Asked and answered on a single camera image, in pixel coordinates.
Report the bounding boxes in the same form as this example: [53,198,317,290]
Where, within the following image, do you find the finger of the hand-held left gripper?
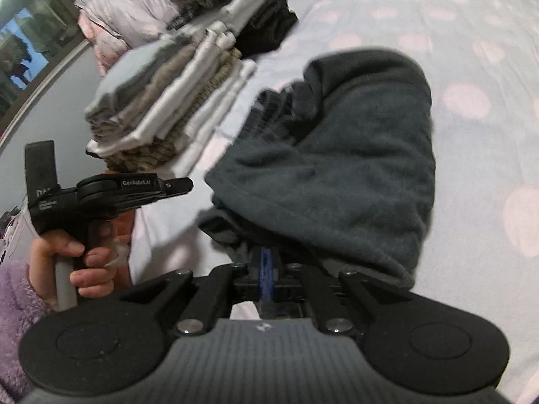
[162,177,195,200]

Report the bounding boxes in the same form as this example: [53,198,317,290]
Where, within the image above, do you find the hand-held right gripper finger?
[267,248,413,335]
[120,248,267,336]

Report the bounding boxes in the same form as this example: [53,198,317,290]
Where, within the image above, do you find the dark grey fleece pants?
[198,49,437,289]

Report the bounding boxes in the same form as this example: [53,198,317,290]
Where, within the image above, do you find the person's left forearm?
[0,260,55,403]

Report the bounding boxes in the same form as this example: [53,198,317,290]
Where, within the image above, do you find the stack of folded clothes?
[84,34,258,174]

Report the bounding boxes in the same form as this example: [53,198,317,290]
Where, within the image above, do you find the person's left hand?
[29,210,135,304]

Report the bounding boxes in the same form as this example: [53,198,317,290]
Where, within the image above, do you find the glass window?
[0,0,87,146]

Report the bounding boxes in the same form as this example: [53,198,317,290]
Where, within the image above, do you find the black folded garment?
[236,0,300,58]

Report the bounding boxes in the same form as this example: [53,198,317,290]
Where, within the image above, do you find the crumpled pale pink quilt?
[75,0,220,77]

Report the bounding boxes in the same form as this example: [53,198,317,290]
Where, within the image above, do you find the dark grey knitted garment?
[167,0,270,31]

